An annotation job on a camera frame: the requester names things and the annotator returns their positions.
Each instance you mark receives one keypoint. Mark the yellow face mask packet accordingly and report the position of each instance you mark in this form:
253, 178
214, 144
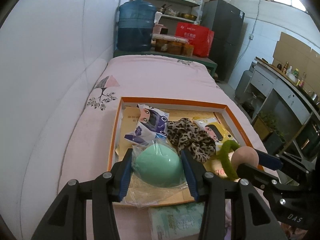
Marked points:
217, 133

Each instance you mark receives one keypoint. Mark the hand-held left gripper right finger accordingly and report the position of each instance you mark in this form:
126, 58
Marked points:
190, 177

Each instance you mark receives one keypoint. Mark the round wicker stool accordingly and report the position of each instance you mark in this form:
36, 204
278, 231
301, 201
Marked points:
215, 76

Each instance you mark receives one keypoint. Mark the dark planter box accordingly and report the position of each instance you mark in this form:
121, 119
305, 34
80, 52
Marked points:
273, 140

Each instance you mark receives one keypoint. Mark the grey gas cylinder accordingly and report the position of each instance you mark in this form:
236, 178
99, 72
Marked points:
246, 85

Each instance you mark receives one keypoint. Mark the yellow-green bottle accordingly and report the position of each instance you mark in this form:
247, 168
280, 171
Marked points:
295, 75

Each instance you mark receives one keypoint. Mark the green tissue pack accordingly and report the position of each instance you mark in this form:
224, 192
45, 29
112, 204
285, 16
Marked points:
175, 220

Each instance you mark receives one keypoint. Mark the grey kitchen counter cabinet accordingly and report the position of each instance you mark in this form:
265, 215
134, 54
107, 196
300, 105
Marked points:
287, 97

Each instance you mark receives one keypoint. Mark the flat clear plastic container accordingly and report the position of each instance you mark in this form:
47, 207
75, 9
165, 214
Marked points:
170, 38

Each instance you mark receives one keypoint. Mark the brown planter box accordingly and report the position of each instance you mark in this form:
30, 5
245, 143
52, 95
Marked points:
262, 125

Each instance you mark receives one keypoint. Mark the green sponge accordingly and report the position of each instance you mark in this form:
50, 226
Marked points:
157, 165

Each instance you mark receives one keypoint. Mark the white shelf rack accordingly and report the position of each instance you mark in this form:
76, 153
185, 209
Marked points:
175, 0

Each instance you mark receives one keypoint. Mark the brown food jar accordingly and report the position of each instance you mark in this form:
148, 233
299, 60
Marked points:
161, 46
187, 50
174, 48

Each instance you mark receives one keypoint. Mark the brass bowl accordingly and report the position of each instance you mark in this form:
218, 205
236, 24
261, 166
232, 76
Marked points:
188, 16

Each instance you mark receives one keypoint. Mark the red shopping bag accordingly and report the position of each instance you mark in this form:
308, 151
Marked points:
193, 38

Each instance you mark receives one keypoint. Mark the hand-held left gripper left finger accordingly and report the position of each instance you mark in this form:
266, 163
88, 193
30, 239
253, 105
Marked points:
126, 177

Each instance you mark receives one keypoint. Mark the cardboard sheet on wall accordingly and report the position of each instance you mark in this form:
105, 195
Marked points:
297, 52

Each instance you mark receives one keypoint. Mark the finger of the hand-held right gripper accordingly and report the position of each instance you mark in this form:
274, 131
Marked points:
255, 176
268, 160

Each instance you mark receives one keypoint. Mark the peach makeup sponge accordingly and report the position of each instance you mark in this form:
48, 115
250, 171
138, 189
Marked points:
245, 156

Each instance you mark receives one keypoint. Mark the pale pink scrunchie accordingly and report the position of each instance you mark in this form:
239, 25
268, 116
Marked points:
229, 215

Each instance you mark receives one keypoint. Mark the pink printed bed blanket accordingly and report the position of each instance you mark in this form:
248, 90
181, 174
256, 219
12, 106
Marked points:
155, 80

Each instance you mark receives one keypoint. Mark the white bottle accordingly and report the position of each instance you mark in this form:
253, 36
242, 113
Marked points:
290, 71

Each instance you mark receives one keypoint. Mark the dark sauce bottle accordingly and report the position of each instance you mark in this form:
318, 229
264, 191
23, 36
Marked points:
286, 66

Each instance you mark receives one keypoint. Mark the leopard print scrunchie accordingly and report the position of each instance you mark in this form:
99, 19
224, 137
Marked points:
190, 135

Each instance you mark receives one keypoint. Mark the blue water jug with pump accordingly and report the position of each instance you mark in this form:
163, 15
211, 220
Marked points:
135, 27

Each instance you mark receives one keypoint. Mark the orange-rimmed cardboard box tray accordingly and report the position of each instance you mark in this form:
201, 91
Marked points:
182, 115

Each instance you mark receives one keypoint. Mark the steel pot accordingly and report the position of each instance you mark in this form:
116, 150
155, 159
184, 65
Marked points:
162, 8

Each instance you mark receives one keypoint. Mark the dark grey fridge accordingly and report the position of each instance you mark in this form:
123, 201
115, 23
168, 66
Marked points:
225, 37

